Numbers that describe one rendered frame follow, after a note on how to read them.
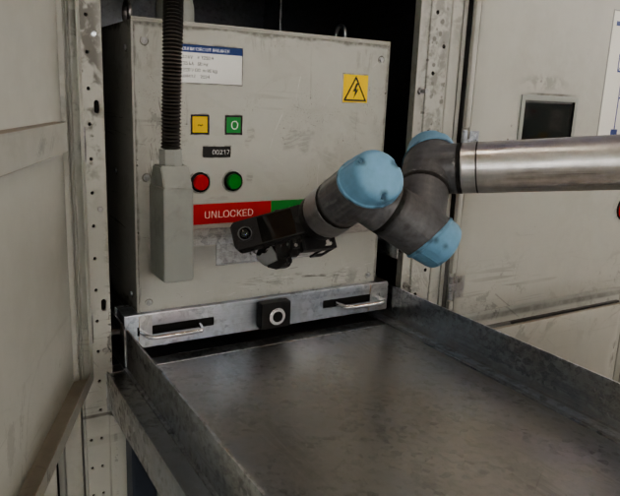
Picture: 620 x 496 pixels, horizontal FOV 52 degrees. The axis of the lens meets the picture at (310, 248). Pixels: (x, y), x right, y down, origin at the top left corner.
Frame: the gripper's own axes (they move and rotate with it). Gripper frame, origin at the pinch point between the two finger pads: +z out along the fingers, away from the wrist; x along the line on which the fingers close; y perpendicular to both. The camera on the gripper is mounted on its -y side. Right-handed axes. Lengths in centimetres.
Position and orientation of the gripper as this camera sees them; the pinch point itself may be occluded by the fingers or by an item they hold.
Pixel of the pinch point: (257, 255)
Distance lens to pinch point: 109.6
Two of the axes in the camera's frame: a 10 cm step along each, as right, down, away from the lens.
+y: 8.6, -0.8, 5.0
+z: -4.6, 3.0, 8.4
